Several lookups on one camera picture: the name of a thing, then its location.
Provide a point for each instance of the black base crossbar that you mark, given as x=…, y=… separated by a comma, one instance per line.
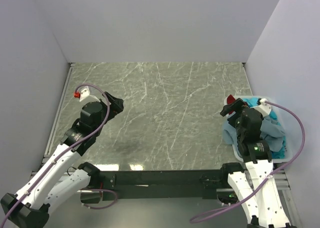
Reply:
x=147, y=184

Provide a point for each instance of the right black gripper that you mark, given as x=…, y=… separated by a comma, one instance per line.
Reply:
x=236, y=106

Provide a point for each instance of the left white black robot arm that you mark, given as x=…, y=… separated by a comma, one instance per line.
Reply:
x=31, y=206

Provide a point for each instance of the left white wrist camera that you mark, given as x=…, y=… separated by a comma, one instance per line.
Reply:
x=84, y=95

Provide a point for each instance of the grey blue t shirt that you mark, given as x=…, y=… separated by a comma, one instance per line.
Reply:
x=229, y=134

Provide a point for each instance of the aluminium frame rail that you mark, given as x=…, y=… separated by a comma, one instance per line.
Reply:
x=281, y=180

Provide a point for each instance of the white plastic laundry basket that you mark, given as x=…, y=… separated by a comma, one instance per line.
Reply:
x=252, y=101

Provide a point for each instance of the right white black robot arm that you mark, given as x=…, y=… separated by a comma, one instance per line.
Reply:
x=254, y=185

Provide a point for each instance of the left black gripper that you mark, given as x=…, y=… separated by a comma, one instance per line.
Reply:
x=116, y=104

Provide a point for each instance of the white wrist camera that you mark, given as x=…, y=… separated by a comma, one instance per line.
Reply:
x=84, y=95
x=263, y=107

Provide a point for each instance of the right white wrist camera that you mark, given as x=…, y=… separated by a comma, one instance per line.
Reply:
x=263, y=107

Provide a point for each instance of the bright blue t shirt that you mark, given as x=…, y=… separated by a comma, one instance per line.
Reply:
x=273, y=132

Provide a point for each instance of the red t shirt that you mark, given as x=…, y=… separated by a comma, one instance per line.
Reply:
x=230, y=99

